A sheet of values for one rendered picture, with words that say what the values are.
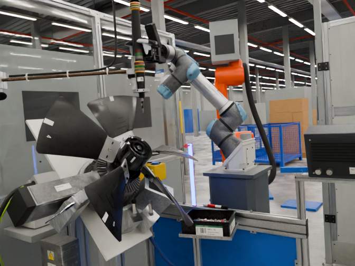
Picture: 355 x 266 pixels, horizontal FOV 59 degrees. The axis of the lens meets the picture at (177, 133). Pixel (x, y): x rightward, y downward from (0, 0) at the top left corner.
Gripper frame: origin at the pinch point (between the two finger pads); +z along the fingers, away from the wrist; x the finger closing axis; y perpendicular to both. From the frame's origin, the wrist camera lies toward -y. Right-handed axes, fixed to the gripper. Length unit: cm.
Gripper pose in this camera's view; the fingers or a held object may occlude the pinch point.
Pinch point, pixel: (132, 41)
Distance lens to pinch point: 136.0
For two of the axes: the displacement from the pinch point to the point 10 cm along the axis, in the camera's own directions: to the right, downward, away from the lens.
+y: 0.7, 10.0, 0.5
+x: -8.2, 0.3, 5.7
